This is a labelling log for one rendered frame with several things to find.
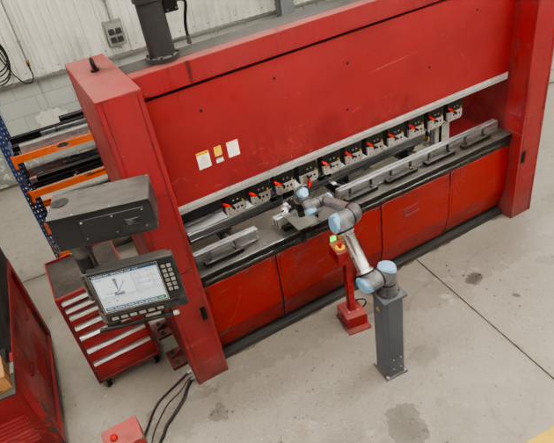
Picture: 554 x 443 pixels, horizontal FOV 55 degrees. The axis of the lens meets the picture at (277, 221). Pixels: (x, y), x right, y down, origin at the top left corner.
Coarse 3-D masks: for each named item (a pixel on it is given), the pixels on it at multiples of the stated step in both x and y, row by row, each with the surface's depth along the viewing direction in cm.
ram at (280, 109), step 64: (448, 0) 378; (512, 0) 408; (256, 64) 329; (320, 64) 351; (384, 64) 377; (448, 64) 406; (192, 128) 327; (256, 128) 350; (320, 128) 375; (384, 128) 405; (192, 192) 348
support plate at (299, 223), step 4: (284, 212) 397; (304, 212) 393; (284, 216) 392; (288, 216) 392; (292, 216) 391; (296, 216) 390; (304, 216) 389; (308, 216) 388; (312, 216) 387; (288, 220) 388; (292, 220) 387; (296, 220) 387; (300, 220) 386; (304, 220) 385; (308, 220) 385; (312, 220) 384; (316, 220) 383; (292, 224) 383; (296, 224) 382; (300, 224) 382; (304, 224) 381; (308, 224) 380; (312, 224) 381; (296, 228) 379; (300, 228) 378; (304, 228) 378
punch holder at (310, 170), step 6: (312, 162) 385; (294, 168) 389; (300, 168) 382; (306, 168) 385; (312, 168) 388; (300, 174) 385; (306, 174) 387; (312, 174) 390; (300, 180) 388; (306, 180) 390; (312, 180) 393
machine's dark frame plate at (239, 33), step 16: (336, 0) 361; (352, 0) 355; (288, 16) 347; (304, 16) 342; (240, 32) 335; (256, 32) 330; (176, 48) 326; (192, 48) 321; (128, 64) 315; (144, 64) 310
